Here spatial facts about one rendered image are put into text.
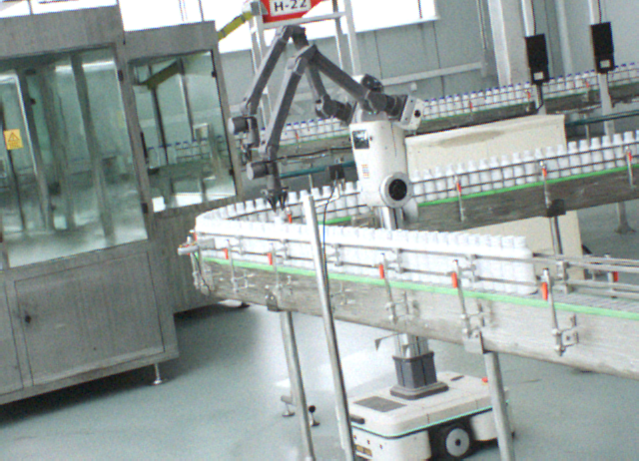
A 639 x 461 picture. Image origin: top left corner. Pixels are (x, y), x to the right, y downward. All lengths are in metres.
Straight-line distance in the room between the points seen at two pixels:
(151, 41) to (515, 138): 2.92
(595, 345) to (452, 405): 2.22
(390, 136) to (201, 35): 4.89
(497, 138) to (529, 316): 5.49
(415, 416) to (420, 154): 3.72
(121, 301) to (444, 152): 2.52
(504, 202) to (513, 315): 3.06
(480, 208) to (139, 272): 2.38
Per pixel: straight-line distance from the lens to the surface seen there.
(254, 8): 11.78
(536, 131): 9.42
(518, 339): 3.98
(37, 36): 8.14
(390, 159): 5.79
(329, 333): 3.99
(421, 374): 5.97
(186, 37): 10.47
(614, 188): 7.19
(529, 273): 3.94
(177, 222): 10.40
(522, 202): 7.03
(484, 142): 9.31
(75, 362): 8.23
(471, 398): 5.91
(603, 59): 11.45
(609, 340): 3.64
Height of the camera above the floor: 1.72
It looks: 6 degrees down
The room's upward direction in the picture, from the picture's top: 9 degrees counter-clockwise
